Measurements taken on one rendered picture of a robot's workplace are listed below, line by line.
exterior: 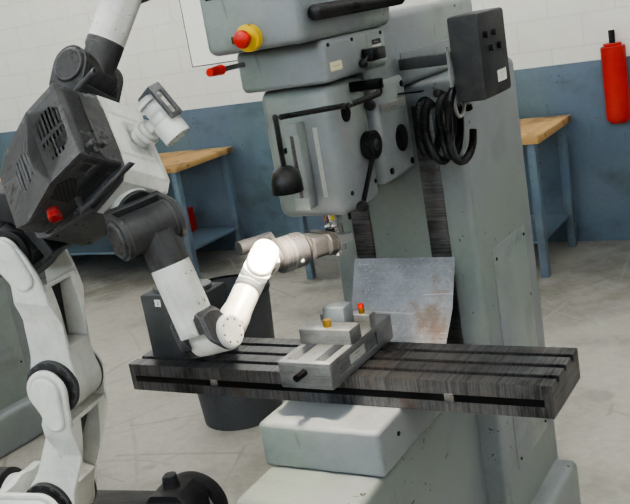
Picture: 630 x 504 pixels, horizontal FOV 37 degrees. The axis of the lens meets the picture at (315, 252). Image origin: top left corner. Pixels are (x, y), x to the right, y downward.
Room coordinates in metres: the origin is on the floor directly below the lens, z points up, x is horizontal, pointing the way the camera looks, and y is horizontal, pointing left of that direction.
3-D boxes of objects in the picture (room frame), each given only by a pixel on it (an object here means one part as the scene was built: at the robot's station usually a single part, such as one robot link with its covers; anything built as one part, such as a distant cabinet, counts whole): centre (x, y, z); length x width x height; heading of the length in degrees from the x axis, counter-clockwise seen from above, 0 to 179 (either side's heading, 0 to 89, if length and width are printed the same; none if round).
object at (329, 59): (2.37, -0.08, 1.68); 0.34 x 0.24 x 0.10; 148
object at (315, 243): (2.28, 0.02, 1.23); 0.13 x 0.12 x 0.10; 33
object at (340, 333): (2.30, 0.00, 1.00); 0.15 x 0.06 x 0.04; 58
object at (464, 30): (2.41, -0.50, 1.62); 0.20 x 0.09 x 0.21; 148
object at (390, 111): (2.50, -0.16, 1.47); 0.24 x 0.19 x 0.26; 58
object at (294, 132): (2.24, 0.00, 1.44); 0.04 x 0.04 x 0.21; 58
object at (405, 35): (2.76, -0.32, 1.66); 0.80 x 0.23 x 0.20; 148
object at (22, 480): (2.31, 0.81, 0.68); 0.21 x 0.20 x 0.13; 69
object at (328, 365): (2.32, -0.02, 0.96); 0.35 x 0.15 x 0.11; 148
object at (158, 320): (2.62, 0.39, 1.01); 0.22 x 0.12 x 0.20; 60
